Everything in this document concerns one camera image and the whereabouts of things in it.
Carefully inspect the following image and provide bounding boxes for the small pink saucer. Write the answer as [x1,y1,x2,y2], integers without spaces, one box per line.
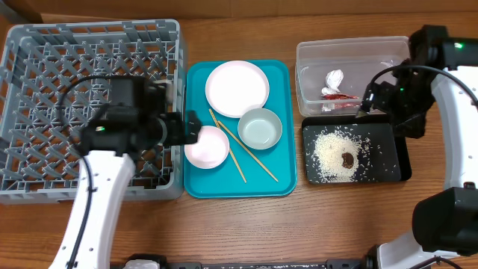
[184,126,230,169]

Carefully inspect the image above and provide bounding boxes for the grey bowl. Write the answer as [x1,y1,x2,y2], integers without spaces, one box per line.
[238,108,282,149]

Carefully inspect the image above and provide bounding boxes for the red snack wrapper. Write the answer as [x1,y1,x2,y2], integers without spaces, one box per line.
[322,93,360,112]

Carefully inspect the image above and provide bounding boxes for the rice and food scraps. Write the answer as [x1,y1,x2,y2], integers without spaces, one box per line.
[305,129,372,185]

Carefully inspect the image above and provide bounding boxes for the white tissue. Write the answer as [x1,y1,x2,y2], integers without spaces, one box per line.
[321,69,344,96]

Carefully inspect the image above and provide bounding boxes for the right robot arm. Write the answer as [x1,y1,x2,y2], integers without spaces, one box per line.
[305,25,477,268]

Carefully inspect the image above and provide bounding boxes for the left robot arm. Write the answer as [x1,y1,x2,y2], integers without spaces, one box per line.
[51,75,200,268]

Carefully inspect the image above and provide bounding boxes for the grey dishwasher rack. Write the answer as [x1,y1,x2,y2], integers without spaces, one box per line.
[1,19,187,205]

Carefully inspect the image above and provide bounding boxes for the wooden chopstick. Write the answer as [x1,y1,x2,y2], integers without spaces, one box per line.
[217,120,279,182]
[208,108,247,184]

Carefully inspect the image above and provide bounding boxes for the large white plate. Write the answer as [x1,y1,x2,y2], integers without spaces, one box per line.
[205,61,270,118]

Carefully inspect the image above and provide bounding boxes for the teal plastic tray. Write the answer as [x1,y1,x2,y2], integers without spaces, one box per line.
[183,60,297,199]

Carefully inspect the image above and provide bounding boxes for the black tray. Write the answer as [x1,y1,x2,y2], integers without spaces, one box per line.
[302,115,412,185]

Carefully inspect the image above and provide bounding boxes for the clear plastic storage box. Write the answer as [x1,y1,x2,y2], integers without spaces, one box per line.
[295,36,409,117]

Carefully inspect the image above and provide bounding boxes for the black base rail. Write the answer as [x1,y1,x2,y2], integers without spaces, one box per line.
[114,253,378,269]

